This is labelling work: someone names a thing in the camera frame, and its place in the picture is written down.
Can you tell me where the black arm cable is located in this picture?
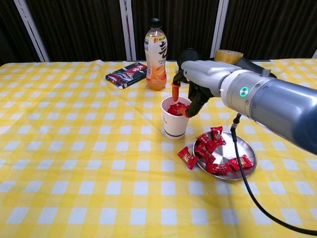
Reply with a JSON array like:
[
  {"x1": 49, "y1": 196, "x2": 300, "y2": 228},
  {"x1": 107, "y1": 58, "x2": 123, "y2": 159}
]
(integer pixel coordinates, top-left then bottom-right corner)
[{"x1": 230, "y1": 113, "x2": 317, "y2": 236}]

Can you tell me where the orange juice bottle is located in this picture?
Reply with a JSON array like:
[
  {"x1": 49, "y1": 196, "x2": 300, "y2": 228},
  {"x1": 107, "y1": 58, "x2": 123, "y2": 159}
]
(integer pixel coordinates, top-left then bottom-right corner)
[{"x1": 144, "y1": 17, "x2": 168, "y2": 91}]

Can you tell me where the white paper cup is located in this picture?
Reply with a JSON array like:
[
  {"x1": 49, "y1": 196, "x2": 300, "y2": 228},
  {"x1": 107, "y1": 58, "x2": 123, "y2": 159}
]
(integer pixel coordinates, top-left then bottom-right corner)
[{"x1": 160, "y1": 96, "x2": 193, "y2": 138}]

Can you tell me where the dark pleated curtain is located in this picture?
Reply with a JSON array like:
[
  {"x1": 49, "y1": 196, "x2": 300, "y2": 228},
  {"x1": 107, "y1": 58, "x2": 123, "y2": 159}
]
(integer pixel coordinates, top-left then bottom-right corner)
[
  {"x1": 221, "y1": 0, "x2": 317, "y2": 61},
  {"x1": 130, "y1": 0, "x2": 220, "y2": 61},
  {"x1": 24, "y1": 0, "x2": 127, "y2": 62},
  {"x1": 0, "y1": 0, "x2": 42, "y2": 65}
]

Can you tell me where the black rubber slipper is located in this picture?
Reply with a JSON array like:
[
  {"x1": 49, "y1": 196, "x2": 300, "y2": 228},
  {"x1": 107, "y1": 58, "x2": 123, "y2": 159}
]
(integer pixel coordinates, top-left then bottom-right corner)
[{"x1": 210, "y1": 57, "x2": 277, "y2": 79}]

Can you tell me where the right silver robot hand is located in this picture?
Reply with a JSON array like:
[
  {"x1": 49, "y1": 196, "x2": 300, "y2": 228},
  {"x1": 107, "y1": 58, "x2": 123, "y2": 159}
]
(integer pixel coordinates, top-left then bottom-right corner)
[{"x1": 171, "y1": 59, "x2": 242, "y2": 118}]

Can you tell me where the red candy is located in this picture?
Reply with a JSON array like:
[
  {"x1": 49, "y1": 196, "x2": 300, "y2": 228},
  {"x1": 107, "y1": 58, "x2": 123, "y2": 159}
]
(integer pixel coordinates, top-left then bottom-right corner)
[
  {"x1": 167, "y1": 103, "x2": 190, "y2": 117},
  {"x1": 193, "y1": 145, "x2": 215, "y2": 164},
  {"x1": 196, "y1": 133, "x2": 213, "y2": 145},
  {"x1": 228, "y1": 155, "x2": 255, "y2": 171},
  {"x1": 206, "y1": 163, "x2": 233, "y2": 176},
  {"x1": 210, "y1": 125, "x2": 226, "y2": 146},
  {"x1": 177, "y1": 146, "x2": 199, "y2": 171},
  {"x1": 206, "y1": 141, "x2": 219, "y2": 153}
]

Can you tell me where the silver metal plate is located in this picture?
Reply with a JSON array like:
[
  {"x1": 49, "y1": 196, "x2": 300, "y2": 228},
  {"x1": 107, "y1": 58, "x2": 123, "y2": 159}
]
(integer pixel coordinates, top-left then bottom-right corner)
[{"x1": 193, "y1": 130, "x2": 258, "y2": 181}]

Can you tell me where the yellow tape roll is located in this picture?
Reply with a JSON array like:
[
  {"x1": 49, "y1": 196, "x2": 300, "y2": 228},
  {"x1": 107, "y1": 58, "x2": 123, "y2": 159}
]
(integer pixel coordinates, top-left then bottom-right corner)
[{"x1": 214, "y1": 49, "x2": 245, "y2": 64}]

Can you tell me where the yellow checked tablecloth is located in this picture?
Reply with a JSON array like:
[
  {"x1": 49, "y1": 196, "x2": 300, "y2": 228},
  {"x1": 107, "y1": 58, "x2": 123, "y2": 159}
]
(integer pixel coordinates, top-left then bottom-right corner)
[{"x1": 0, "y1": 58, "x2": 317, "y2": 238}]

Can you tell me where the dark blue printed box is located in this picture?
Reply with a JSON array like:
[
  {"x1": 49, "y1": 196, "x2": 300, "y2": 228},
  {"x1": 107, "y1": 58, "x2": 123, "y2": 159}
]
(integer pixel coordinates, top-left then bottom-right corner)
[{"x1": 105, "y1": 61, "x2": 149, "y2": 90}]

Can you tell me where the black mesh pen holder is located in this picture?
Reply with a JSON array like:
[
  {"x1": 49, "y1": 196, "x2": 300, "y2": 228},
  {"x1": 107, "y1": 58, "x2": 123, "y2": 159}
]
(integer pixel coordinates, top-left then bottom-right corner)
[{"x1": 176, "y1": 48, "x2": 201, "y2": 75}]

